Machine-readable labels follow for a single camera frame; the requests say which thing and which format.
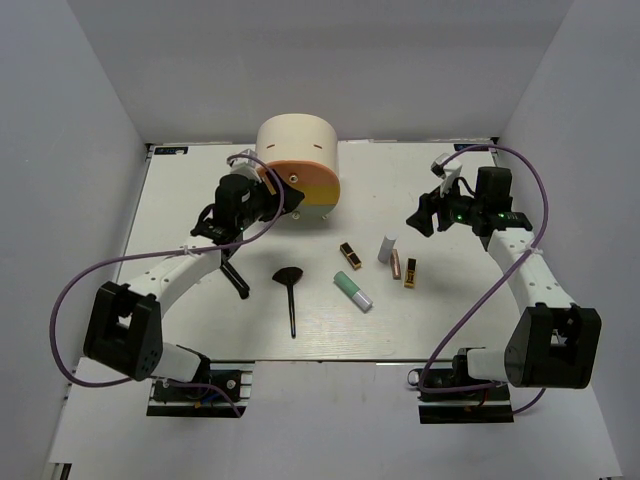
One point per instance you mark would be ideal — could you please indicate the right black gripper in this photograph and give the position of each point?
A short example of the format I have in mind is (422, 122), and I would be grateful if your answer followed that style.
(430, 204)

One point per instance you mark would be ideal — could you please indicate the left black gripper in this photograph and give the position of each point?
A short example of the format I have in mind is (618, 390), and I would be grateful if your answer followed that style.
(273, 200)

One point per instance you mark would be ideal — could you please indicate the orange top drawer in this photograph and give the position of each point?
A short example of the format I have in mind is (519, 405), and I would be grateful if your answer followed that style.
(308, 174)

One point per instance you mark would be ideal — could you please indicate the yellow drawer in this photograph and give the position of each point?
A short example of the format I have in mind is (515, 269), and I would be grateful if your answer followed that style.
(321, 195)

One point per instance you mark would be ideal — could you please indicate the rose gold lipstick tube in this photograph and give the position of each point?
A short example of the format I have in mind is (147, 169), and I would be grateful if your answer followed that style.
(395, 265)

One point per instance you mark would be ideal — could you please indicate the lavender cylindrical tube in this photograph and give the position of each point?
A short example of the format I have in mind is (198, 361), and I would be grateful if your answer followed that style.
(386, 247)

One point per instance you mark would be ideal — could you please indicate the cream round drawer organizer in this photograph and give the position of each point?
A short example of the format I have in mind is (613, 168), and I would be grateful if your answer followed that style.
(297, 136)

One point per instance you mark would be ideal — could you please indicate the black gold nail polish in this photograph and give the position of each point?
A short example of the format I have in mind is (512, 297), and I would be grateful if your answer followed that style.
(410, 273)

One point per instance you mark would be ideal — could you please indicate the black gold lipstick case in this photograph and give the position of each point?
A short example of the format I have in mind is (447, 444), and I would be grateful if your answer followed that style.
(350, 256)

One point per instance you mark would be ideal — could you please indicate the green white cosmetic tube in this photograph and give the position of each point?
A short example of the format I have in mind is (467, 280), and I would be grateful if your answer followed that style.
(353, 291)

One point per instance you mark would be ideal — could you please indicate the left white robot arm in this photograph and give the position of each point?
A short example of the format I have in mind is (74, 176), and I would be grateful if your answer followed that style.
(125, 326)

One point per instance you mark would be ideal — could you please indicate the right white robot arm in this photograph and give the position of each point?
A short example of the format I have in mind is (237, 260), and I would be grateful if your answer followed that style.
(555, 341)

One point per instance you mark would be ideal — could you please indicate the black fan makeup brush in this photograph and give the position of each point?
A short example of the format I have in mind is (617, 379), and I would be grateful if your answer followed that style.
(289, 277)

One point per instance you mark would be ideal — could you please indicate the blue label sticker right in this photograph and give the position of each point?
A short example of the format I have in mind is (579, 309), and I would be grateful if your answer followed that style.
(476, 147)

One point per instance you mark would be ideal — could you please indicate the blue label sticker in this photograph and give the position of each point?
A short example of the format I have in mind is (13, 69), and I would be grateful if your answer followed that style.
(476, 147)
(171, 150)

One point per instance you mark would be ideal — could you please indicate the blue label sticker left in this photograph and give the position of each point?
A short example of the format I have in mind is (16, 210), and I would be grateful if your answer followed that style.
(171, 150)

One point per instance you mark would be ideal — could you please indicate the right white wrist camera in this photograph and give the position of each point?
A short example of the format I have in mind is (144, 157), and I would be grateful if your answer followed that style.
(447, 170)

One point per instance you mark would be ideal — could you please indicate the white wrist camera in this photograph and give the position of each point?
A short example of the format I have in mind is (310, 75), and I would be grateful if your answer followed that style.
(243, 164)
(447, 170)

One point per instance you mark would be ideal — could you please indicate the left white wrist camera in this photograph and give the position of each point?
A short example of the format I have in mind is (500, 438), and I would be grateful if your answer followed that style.
(243, 164)

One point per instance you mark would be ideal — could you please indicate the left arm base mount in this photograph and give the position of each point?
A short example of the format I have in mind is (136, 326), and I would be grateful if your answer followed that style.
(224, 393)

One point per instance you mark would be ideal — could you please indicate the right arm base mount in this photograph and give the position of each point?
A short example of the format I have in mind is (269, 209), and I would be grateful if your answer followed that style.
(488, 406)

